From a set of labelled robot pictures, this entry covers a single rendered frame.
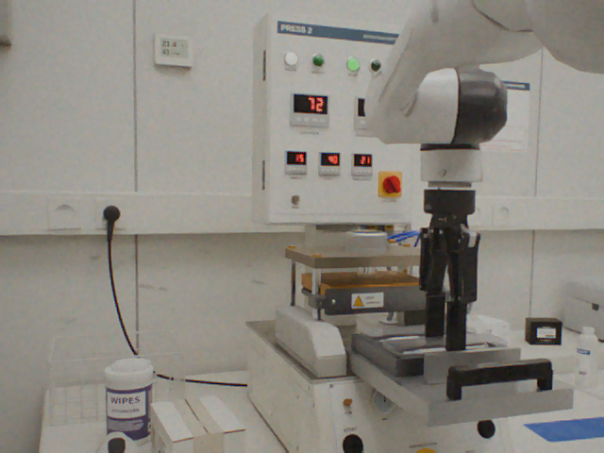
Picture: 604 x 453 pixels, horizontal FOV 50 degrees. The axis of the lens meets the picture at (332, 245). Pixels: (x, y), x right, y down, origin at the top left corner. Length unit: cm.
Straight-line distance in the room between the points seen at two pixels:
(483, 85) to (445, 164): 13
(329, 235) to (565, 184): 103
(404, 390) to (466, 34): 46
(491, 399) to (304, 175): 65
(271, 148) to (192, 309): 56
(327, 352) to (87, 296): 78
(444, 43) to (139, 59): 110
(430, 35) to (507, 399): 46
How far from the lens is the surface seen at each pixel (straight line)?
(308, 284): 125
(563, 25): 49
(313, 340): 105
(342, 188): 136
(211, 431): 109
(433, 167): 93
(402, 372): 93
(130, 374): 125
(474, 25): 66
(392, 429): 108
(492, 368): 86
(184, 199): 162
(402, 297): 117
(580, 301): 212
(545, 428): 144
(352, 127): 137
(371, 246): 121
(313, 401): 105
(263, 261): 172
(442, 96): 84
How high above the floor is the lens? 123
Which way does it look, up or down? 5 degrees down
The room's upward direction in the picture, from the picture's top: 1 degrees clockwise
